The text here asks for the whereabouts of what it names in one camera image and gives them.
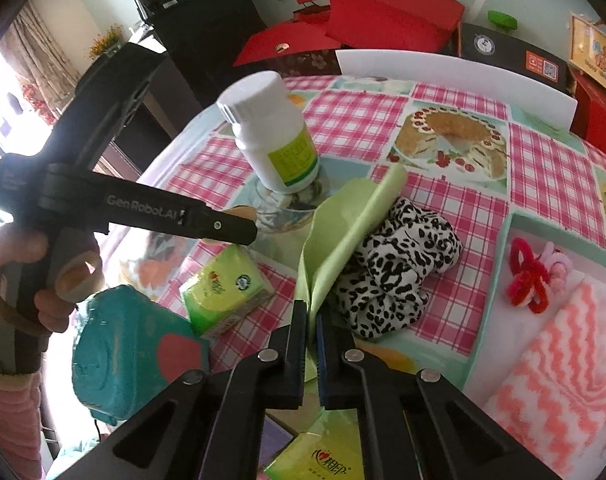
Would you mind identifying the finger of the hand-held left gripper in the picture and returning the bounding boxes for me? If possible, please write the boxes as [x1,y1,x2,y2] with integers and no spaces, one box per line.
[40,162,258,247]

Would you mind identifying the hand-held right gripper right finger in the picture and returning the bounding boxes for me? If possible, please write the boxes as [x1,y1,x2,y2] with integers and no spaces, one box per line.
[317,312,564,480]

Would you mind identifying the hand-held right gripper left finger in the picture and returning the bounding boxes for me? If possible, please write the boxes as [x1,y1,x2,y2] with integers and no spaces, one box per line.
[90,300,308,480]

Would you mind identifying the green tissue pack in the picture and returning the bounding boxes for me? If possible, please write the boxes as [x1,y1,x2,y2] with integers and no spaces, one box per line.
[263,407,364,480]
[179,249,276,338]

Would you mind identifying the purple wipes packet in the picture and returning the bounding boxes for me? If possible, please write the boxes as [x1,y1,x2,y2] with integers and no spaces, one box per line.
[257,412,296,468]

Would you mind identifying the leopard print cloth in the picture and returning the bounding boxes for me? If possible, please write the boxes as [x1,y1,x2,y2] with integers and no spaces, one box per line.
[330,197,464,341]

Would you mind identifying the light green cloth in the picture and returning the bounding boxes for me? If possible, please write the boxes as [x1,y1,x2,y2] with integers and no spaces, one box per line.
[299,165,410,381]

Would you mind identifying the teal-edged shallow box tray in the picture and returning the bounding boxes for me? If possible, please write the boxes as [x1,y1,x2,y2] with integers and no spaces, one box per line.
[460,212,606,480]

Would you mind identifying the red chenille hair tie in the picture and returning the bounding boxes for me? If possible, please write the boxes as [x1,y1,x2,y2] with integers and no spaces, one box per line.
[505,237,551,313]

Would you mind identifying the pink white striped towel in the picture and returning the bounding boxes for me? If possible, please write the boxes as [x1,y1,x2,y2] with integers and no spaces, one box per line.
[483,275,606,478]

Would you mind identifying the pink hair tie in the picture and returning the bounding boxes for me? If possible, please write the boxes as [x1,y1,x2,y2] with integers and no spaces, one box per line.
[540,242,578,286]

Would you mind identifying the person's left forearm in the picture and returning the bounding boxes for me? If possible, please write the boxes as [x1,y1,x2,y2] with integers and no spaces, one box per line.
[0,325,46,480]

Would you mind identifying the person's left hand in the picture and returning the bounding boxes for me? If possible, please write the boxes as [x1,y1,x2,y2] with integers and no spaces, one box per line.
[0,220,104,336]

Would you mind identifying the yellow flowers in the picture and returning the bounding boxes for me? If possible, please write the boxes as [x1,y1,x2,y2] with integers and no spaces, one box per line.
[88,25,126,61]

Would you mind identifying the patterned curtain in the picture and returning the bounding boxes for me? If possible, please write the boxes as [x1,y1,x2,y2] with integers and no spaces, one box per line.
[3,0,84,126]

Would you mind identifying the white medicine bottle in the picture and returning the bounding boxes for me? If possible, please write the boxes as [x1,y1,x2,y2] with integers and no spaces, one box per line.
[216,71,320,195]

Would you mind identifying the teal plastic case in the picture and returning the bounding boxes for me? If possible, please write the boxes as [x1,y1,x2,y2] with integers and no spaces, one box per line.
[72,285,211,423]

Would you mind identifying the flat red gift box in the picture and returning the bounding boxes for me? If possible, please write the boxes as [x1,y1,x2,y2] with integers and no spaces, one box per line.
[233,21,344,68]

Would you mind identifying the dark floral box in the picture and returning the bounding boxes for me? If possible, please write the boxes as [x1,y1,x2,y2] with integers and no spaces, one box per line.
[275,50,341,78]

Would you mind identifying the red folded carton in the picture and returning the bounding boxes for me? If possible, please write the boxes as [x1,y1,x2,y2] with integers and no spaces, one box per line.
[295,0,466,56]

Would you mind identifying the white plastic board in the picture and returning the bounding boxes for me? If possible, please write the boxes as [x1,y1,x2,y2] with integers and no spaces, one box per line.
[335,49,578,128]

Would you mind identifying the black box with orange label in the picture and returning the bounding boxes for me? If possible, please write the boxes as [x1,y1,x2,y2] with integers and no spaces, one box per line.
[458,22,574,95]

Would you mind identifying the green plastic knob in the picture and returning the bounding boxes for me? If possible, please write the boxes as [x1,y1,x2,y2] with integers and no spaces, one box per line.
[487,10,518,35]

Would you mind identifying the yellow gift box with handle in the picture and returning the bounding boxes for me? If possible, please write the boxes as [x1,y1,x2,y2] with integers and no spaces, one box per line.
[568,12,606,103]

